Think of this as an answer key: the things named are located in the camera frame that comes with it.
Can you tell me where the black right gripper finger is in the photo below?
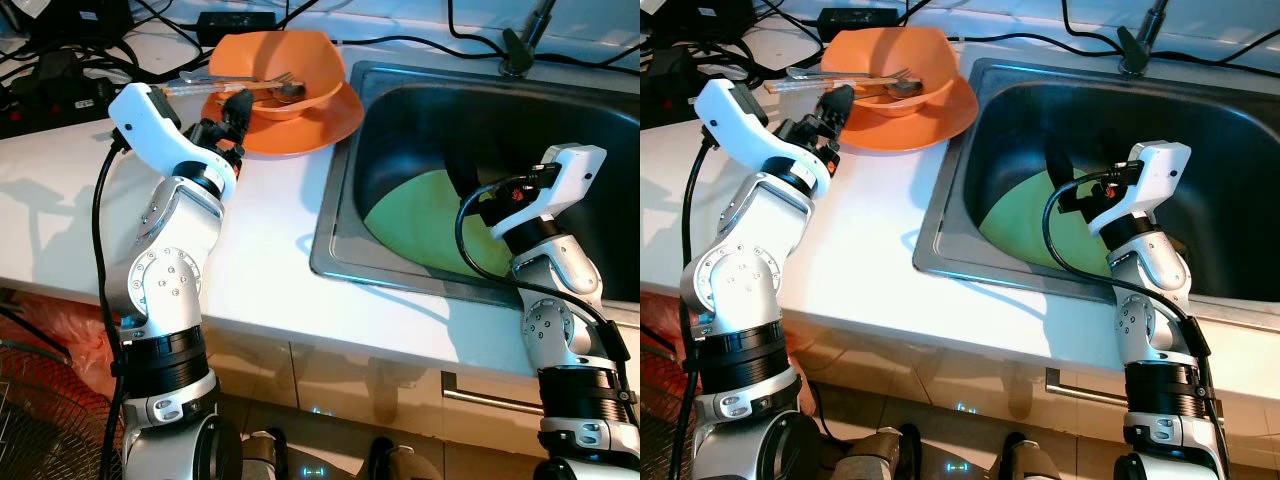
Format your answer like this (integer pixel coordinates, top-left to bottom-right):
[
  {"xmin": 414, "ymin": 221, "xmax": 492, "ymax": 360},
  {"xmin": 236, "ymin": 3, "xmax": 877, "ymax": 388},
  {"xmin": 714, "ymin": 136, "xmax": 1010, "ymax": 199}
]
[
  {"xmin": 447, "ymin": 140, "xmax": 483, "ymax": 206},
  {"xmin": 1043, "ymin": 133, "xmax": 1079, "ymax": 191}
]

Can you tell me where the pale handled metal spoon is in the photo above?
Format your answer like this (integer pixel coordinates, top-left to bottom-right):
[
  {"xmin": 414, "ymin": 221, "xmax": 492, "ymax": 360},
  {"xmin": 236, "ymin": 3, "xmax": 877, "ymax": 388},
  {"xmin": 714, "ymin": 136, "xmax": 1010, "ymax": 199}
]
[
  {"xmin": 765, "ymin": 78, "xmax": 923, "ymax": 101},
  {"xmin": 163, "ymin": 82, "xmax": 307, "ymax": 103}
]

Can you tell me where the orange plastic bowl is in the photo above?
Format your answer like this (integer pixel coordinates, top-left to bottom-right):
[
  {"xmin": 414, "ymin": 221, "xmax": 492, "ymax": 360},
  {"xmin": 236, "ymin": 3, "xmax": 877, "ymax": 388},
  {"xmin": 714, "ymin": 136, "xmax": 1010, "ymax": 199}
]
[
  {"xmin": 820, "ymin": 27, "xmax": 963, "ymax": 119},
  {"xmin": 208, "ymin": 30, "xmax": 346, "ymax": 121}
]

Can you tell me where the white kitchen cabinet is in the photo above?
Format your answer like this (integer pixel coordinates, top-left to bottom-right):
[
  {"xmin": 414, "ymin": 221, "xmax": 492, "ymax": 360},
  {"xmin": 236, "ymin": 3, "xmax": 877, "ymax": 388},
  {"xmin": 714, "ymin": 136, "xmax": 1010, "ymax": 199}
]
[
  {"xmin": 0, "ymin": 290, "xmax": 641, "ymax": 471},
  {"xmin": 640, "ymin": 290, "xmax": 1280, "ymax": 471}
]

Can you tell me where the stainless steel sink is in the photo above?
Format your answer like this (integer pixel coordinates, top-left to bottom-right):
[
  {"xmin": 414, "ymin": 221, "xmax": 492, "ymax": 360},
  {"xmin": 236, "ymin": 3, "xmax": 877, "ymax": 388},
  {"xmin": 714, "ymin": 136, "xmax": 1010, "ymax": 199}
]
[
  {"xmin": 912, "ymin": 57, "xmax": 1280, "ymax": 331},
  {"xmin": 310, "ymin": 60, "xmax": 641, "ymax": 311}
]

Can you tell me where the green plastic plate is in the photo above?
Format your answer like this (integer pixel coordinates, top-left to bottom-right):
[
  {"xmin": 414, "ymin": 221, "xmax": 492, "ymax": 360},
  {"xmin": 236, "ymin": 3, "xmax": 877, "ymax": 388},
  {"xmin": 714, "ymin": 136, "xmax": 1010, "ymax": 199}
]
[
  {"xmin": 363, "ymin": 168, "xmax": 516, "ymax": 281},
  {"xmin": 978, "ymin": 168, "xmax": 1116, "ymax": 279}
]

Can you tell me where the orange plastic plate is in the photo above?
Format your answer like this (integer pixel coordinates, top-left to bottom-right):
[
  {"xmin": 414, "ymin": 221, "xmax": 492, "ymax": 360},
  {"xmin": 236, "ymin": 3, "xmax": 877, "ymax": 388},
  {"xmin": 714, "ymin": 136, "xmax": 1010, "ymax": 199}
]
[
  {"xmin": 815, "ymin": 78, "xmax": 981, "ymax": 153},
  {"xmin": 203, "ymin": 80, "xmax": 364, "ymax": 156}
]

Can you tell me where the black power adapter brick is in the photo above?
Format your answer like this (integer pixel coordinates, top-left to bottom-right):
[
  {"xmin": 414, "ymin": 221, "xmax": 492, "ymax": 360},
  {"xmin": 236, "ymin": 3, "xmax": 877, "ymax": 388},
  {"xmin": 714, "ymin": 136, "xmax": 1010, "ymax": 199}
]
[
  {"xmin": 197, "ymin": 10, "xmax": 278, "ymax": 46},
  {"xmin": 818, "ymin": 8, "xmax": 901, "ymax": 41}
]

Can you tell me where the dark metal faucet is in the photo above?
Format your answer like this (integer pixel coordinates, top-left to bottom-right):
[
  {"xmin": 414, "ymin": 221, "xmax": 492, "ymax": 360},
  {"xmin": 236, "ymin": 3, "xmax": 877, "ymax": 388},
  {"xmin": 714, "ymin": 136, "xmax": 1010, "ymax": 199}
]
[
  {"xmin": 1117, "ymin": 0, "xmax": 1173, "ymax": 76},
  {"xmin": 500, "ymin": 0, "xmax": 561, "ymax": 79}
]

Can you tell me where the black power strip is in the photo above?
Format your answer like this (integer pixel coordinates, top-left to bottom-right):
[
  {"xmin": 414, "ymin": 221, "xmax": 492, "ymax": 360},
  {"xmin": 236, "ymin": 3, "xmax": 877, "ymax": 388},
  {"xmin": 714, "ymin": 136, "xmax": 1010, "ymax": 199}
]
[
  {"xmin": 640, "ymin": 45, "xmax": 721, "ymax": 126},
  {"xmin": 0, "ymin": 50, "xmax": 116, "ymax": 136}
]

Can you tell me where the black charger block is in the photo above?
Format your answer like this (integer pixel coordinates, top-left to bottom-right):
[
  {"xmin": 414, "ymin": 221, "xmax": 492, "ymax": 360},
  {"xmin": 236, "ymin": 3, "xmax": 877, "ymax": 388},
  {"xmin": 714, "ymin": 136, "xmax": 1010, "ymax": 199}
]
[
  {"xmin": 645, "ymin": 0, "xmax": 761, "ymax": 41},
  {"xmin": 20, "ymin": 0, "xmax": 136, "ymax": 51}
]

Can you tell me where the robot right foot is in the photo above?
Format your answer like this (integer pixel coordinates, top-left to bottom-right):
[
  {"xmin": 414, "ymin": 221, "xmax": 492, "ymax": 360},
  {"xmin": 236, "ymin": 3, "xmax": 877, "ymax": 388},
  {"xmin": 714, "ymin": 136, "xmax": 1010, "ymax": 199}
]
[
  {"xmin": 370, "ymin": 440, "xmax": 441, "ymax": 480},
  {"xmin": 985, "ymin": 432, "xmax": 1061, "ymax": 480}
]

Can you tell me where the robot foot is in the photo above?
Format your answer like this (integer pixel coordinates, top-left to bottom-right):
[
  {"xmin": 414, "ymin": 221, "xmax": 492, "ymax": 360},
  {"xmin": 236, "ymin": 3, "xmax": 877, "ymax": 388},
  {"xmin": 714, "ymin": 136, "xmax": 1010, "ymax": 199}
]
[
  {"xmin": 985, "ymin": 432, "xmax": 1061, "ymax": 480},
  {"xmin": 840, "ymin": 425, "xmax": 921, "ymax": 480},
  {"xmin": 240, "ymin": 430, "xmax": 291, "ymax": 480},
  {"xmin": 370, "ymin": 440, "xmax": 441, "ymax": 480}
]

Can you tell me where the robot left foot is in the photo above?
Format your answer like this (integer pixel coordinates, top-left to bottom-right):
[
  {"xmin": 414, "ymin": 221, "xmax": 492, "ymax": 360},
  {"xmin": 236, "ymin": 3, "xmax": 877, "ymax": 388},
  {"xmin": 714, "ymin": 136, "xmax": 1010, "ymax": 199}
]
[
  {"xmin": 840, "ymin": 425, "xmax": 921, "ymax": 480},
  {"xmin": 240, "ymin": 430, "xmax": 291, "ymax": 480}
]

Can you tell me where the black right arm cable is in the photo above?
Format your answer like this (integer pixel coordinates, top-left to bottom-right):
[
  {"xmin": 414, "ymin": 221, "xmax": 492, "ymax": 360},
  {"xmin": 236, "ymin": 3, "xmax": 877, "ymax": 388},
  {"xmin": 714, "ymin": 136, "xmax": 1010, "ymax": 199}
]
[
  {"xmin": 455, "ymin": 180, "xmax": 641, "ymax": 401},
  {"xmin": 1040, "ymin": 170, "xmax": 1231, "ymax": 480}
]

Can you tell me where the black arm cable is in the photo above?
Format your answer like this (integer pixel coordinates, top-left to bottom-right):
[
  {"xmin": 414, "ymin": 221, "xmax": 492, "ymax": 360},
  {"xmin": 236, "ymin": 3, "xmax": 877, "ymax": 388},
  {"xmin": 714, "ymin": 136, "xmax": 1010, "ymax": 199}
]
[
  {"xmin": 455, "ymin": 180, "xmax": 641, "ymax": 401},
  {"xmin": 678, "ymin": 135, "xmax": 716, "ymax": 480},
  {"xmin": 93, "ymin": 140, "xmax": 131, "ymax": 480},
  {"xmin": 1040, "ymin": 170, "xmax": 1231, "ymax": 480}
]

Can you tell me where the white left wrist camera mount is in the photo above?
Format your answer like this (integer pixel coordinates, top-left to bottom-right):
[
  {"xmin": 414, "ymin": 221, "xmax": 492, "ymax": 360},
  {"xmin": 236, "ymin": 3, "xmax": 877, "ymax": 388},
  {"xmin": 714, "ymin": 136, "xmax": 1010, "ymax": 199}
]
[
  {"xmin": 108, "ymin": 83, "xmax": 238, "ymax": 196},
  {"xmin": 695, "ymin": 78, "xmax": 831, "ymax": 196}
]

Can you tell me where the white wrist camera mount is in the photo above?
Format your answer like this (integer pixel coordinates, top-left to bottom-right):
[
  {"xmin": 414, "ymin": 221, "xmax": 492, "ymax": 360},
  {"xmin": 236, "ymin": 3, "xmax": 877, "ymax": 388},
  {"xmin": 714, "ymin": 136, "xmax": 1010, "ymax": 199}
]
[
  {"xmin": 490, "ymin": 143, "xmax": 608, "ymax": 241},
  {"xmin": 108, "ymin": 83, "xmax": 238, "ymax": 196},
  {"xmin": 695, "ymin": 78, "xmax": 831, "ymax": 196},
  {"xmin": 1088, "ymin": 140, "xmax": 1191, "ymax": 236}
]

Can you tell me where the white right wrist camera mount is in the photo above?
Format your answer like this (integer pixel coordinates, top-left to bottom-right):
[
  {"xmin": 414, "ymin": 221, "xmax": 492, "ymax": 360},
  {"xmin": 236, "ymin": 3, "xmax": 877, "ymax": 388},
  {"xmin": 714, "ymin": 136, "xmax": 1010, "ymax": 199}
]
[
  {"xmin": 1088, "ymin": 140, "xmax": 1191, "ymax": 236},
  {"xmin": 490, "ymin": 143, "xmax": 608, "ymax": 241}
]

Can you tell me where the black counter power cable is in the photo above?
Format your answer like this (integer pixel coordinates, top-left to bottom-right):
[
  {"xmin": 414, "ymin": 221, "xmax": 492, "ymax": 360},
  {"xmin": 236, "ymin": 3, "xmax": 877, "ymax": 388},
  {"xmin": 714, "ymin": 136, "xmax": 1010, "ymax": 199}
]
[
  {"xmin": 898, "ymin": 28, "xmax": 1280, "ymax": 71},
  {"xmin": 275, "ymin": 30, "xmax": 641, "ymax": 73}
]

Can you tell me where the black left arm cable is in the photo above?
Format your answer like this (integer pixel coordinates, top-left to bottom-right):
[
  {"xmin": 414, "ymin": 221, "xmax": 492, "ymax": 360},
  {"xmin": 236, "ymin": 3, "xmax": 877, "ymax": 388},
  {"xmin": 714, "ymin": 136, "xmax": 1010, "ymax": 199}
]
[
  {"xmin": 678, "ymin": 135, "xmax": 716, "ymax": 480},
  {"xmin": 93, "ymin": 140, "xmax": 131, "ymax": 480}
]

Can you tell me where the metal cabinet bar handle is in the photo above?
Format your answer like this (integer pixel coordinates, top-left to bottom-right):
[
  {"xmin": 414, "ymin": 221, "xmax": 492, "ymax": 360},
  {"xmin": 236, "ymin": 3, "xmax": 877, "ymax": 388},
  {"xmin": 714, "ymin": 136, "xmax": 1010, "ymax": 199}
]
[
  {"xmin": 1045, "ymin": 368, "xmax": 1131, "ymax": 406},
  {"xmin": 440, "ymin": 372, "xmax": 546, "ymax": 416}
]

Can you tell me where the wire grille standing fan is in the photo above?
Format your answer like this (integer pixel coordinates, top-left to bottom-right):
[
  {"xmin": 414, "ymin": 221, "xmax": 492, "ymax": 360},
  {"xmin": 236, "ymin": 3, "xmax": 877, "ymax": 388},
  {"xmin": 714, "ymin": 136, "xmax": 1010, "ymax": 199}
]
[
  {"xmin": 0, "ymin": 340, "xmax": 126, "ymax": 480},
  {"xmin": 640, "ymin": 345, "xmax": 701, "ymax": 480}
]

